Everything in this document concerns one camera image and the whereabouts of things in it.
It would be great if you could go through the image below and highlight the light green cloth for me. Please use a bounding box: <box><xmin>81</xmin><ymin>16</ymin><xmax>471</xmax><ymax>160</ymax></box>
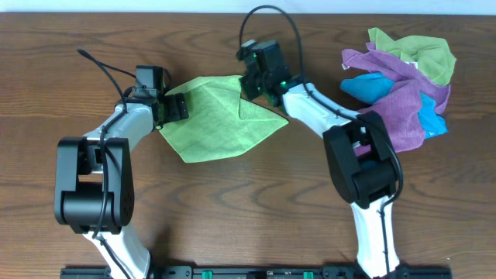
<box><xmin>160</xmin><ymin>75</ymin><xmax>288</xmax><ymax>163</ymax></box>

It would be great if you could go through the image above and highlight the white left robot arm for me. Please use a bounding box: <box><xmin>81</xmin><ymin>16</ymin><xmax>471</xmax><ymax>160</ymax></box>
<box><xmin>54</xmin><ymin>93</ymin><xmax>191</xmax><ymax>278</ymax></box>

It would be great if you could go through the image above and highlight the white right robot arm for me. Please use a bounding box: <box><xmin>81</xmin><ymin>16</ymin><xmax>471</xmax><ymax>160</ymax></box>
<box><xmin>239</xmin><ymin>74</ymin><xmax>403</xmax><ymax>278</ymax></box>

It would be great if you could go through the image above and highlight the blue cloth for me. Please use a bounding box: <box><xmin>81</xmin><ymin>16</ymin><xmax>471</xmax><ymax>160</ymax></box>
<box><xmin>340</xmin><ymin>72</ymin><xmax>448</xmax><ymax>148</ymax></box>

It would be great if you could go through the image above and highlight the purple cloth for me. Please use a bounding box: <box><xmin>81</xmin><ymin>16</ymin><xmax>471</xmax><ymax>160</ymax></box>
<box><xmin>340</xmin><ymin>43</ymin><xmax>451</xmax><ymax>153</ymax></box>

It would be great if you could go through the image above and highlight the olive green cloth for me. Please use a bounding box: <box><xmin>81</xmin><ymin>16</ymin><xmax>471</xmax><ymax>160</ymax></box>
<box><xmin>368</xmin><ymin>27</ymin><xmax>456</xmax><ymax>86</ymax></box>

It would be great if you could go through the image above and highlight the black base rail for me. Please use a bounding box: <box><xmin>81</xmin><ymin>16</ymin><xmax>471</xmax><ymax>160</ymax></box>
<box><xmin>60</xmin><ymin>264</ymin><xmax>453</xmax><ymax>279</ymax></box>

